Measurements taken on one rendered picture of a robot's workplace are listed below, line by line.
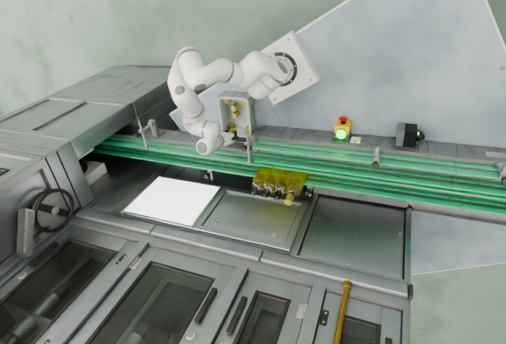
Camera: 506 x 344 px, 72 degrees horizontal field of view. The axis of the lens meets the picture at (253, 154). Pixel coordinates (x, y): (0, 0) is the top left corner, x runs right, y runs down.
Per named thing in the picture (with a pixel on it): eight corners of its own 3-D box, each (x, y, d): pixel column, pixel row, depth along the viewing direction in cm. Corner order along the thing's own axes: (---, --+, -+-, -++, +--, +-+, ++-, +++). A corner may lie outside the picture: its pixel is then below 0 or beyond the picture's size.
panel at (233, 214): (158, 178, 204) (120, 216, 178) (157, 175, 203) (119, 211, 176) (309, 205, 172) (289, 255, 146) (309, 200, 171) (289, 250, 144)
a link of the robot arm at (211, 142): (196, 120, 146) (215, 125, 143) (208, 116, 156) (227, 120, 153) (193, 154, 151) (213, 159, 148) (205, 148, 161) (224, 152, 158)
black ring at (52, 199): (73, 211, 180) (38, 240, 164) (58, 178, 169) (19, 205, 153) (80, 213, 179) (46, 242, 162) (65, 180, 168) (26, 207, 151)
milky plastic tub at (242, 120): (228, 128, 195) (221, 135, 188) (223, 90, 183) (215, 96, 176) (257, 131, 188) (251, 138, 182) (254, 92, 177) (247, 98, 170)
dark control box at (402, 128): (396, 137, 162) (395, 146, 155) (398, 121, 158) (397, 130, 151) (415, 138, 159) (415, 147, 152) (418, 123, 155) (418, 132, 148)
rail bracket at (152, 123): (160, 133, 212) (137, 152, 195) (153, 108, 203) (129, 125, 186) (166, 134, 210) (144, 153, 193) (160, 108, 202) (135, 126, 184)
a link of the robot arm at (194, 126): (205, 101, 134) (221, 126, 153) (178, 95, 138) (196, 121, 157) (198, 120, 131) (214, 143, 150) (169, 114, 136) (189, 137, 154)
